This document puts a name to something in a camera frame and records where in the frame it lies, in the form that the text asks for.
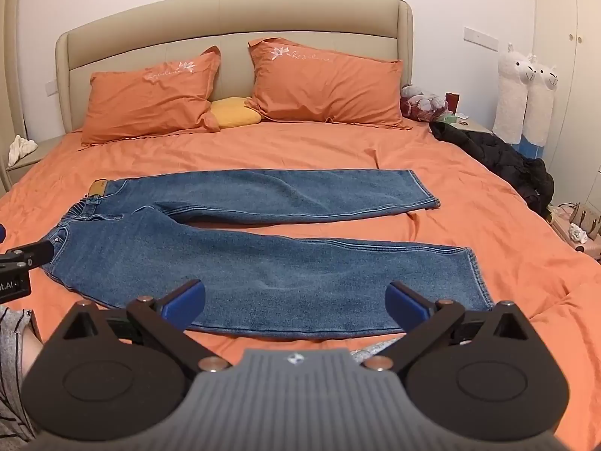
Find beige upholstered headboard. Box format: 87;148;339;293
55;0;414;132

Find right orange pillow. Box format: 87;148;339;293
246;38;403;127

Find dark red cup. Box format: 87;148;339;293
445;92;459;114

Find left white alpaca plush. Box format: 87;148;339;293
492;43;537;147

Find right white alpaca plush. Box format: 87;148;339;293
522;59;559;148

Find person's striped grey clothing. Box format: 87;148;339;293
0;306;43;450

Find left beige nightstand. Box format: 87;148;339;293
3;136;62;191

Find white wall switch plate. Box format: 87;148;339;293
464;27;499;52

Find left orange pillow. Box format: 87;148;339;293
82;46;221;145

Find white cloth on nightstand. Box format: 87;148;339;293
7;135;38;167

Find red and white plush toy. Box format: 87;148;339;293
400;85;448;122

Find small yellow pillow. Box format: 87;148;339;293
210;97;262;129

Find beige bag on floor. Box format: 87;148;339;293
551;204;600;262

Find black jacket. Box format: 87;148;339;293
429;122;554;218

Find blue denim jeans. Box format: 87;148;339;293
45;169;493;339

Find orange pillow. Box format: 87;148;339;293
246;38;403;127
82;46;221;145

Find white wardrobe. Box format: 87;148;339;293
534;0;601;207

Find white alpaca plush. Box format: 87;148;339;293
522;59;559;148
492;43;537;147

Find orange bed sheet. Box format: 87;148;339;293
1;122;600;450

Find right nightstand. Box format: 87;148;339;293
440;113;491;133

